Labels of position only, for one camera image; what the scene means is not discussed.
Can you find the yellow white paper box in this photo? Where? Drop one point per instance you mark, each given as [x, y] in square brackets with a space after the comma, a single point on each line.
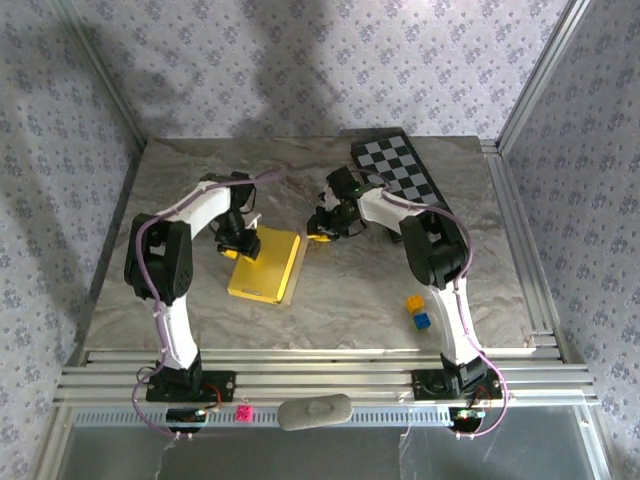
[265, 270]

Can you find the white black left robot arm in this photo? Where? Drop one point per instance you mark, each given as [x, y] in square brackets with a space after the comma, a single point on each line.
[160, 260]

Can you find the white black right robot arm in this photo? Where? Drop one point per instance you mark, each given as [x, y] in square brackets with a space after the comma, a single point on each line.
[435, 250]

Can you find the black grey chessboard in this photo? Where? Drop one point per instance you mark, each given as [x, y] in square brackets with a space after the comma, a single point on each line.
[400, 165]

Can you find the yellow toy brick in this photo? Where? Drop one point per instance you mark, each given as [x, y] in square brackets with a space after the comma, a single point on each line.
[415, 304]

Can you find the blue toy brick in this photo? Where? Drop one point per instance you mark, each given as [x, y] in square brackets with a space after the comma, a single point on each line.
[422, 322]

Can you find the aluminium mounting rails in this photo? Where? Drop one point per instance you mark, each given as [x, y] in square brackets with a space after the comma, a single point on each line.
[325, 372]

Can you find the pink toy brick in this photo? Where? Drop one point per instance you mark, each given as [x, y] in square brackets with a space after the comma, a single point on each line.
[244, 414]

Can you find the small black controller board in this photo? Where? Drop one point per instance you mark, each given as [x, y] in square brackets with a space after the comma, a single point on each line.
[467, 419]
[185, 417]

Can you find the grey oval stone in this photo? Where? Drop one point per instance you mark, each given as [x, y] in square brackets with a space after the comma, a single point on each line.
[315, 412]

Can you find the grey metal sheet panel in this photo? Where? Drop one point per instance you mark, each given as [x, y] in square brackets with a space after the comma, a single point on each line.
[350, 455]

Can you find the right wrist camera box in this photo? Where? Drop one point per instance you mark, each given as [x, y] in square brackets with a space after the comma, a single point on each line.
[327, 197]

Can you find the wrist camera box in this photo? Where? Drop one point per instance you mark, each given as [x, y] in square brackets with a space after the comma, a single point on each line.
[253, 221]
[327, 197]

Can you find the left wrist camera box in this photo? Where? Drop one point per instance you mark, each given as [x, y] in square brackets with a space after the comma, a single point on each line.
[253, 221]

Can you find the aluminium side rail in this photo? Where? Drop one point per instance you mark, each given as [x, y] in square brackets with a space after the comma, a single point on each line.
[112, 225]
[525, 250]

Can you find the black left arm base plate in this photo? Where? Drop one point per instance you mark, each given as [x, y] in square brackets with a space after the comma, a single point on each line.
[220, 392]

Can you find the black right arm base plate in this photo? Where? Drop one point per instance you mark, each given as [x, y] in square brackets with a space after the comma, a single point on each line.
[425, 385]

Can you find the aluminium frame post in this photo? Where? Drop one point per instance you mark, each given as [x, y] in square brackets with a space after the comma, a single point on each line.
[542, 75]

